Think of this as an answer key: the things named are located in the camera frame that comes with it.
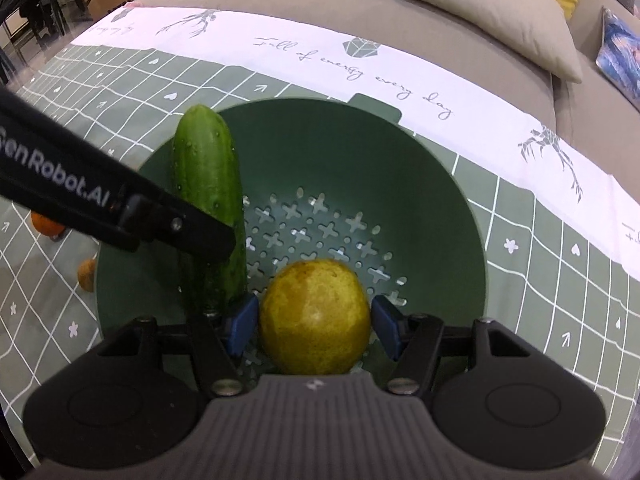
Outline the brown kiwi fruit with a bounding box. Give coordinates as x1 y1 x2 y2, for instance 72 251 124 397
77 258 96 292

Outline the blue patterned cushion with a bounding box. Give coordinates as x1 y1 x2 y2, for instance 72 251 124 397
596 8 639 110

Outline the green colander bowl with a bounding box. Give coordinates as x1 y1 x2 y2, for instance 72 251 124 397
95 93 490 376

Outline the green cucumber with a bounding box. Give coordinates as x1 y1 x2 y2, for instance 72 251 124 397
172 104 247 313

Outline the beige sofa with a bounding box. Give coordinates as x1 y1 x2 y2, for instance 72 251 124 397
141 0 639 181

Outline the green grid tablecloth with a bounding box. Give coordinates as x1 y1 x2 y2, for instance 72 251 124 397
1 8 639 474

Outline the orange tangerine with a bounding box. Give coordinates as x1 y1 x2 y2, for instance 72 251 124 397
30 211 65 237

